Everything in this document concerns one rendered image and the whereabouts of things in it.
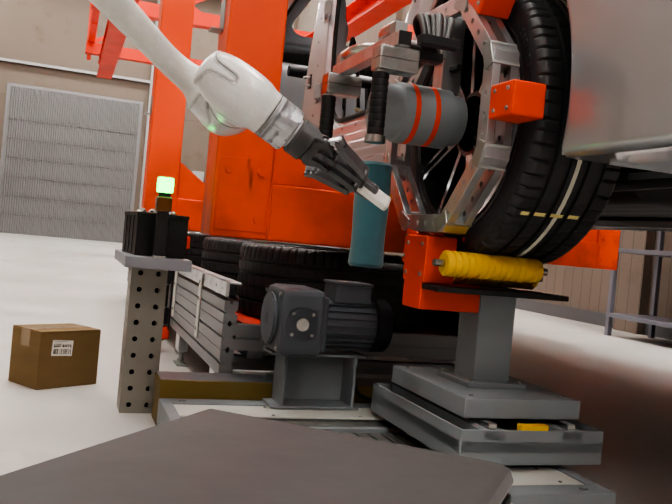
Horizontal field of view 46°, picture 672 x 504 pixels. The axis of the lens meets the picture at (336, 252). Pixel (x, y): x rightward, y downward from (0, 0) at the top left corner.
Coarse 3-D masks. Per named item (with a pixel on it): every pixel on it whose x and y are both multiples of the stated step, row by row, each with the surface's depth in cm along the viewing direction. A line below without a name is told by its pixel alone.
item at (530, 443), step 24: (384, 384) 213; (384, 408) 204; (408, 408) 190; (432, 408) 190; (408, 432) 189; (432, 432) 177; (456, 432) 167; (480, 432) 167; (504, 432) 169; (528, 432) 170; (552, 432) 172; (576, 432) 175; (600, 432) 177; (480, 456) 167; (504, 456) 169; (528, 456) 171; (552, 456) 173; (576, 456) 175; (600, 456) 177
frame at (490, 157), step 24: (456, 0) 179; (480, 24) 168; (480, 48) 167; (504, 48) 163; (504, 72) 165; (480, 120) 165; (480, 144) 163; (504, 144) 163; (408, 168) 210; (480, 168) 164; (504, 168) 165; (408, 192) 206; (456, 192) 172; (480, 192) 171; (408, 216) 195; (432, 216) 182; (456, 216) 174
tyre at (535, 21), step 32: (544, 0) 172; (512, 32) 172; (544, 32) 163; (544, 64) 160; (544, 128) 160; (416, 160) 214; (512, 160) 167; (544, 160) 162; (576, 160) 164; (512, 192) 166; (544, 192) 166; (576, 192) 168; (608, 192) 170; (480, 224) 178; (512, 224) 171; (544, 224) 172; (576, 224) 174; (512, 256) 183; (544, 256) 185
